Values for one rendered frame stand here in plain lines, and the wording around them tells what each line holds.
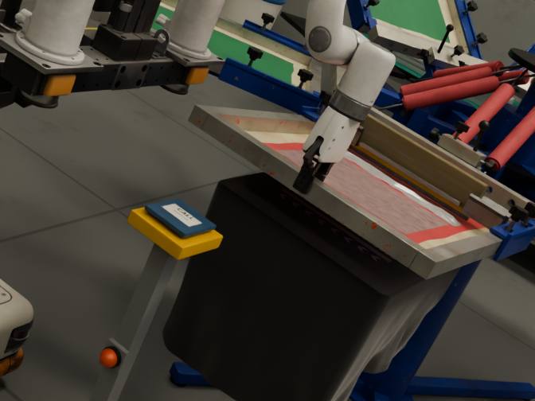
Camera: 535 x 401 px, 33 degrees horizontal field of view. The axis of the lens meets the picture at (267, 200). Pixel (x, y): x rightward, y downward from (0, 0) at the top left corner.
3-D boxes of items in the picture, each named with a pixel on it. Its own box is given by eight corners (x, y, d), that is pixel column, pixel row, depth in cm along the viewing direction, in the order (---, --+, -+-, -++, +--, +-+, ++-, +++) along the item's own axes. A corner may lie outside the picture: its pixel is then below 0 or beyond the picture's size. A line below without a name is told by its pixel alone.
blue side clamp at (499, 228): (496, 262, 202) (512, 235, 200) (477, 249, 204) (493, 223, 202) (525, 250, 228) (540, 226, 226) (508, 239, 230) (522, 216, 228)
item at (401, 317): (304, 456, 191) (392, 296, 175) (290, 445, 192) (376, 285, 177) (391, 390, 230) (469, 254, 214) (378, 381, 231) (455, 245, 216)
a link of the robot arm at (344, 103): (349, 89, 172) (341, 103, 173) (329, 86, 165) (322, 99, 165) (380, 108, 170) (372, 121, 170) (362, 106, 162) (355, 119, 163)
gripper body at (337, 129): (344, 98, 173) (317, 149, 176) (322, 95, 164) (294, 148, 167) (375, 117, 170) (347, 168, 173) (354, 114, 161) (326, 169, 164)
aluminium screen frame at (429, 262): (426, 280, 159) (436, 262, 158) (186, 120, 182) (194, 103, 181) (525, 243, 228) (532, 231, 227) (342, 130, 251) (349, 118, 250)
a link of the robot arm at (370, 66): (325, 15, 165) (347, 23, 173) (298, 66, 168) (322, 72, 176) (389, 52, 159) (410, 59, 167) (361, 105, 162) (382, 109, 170)
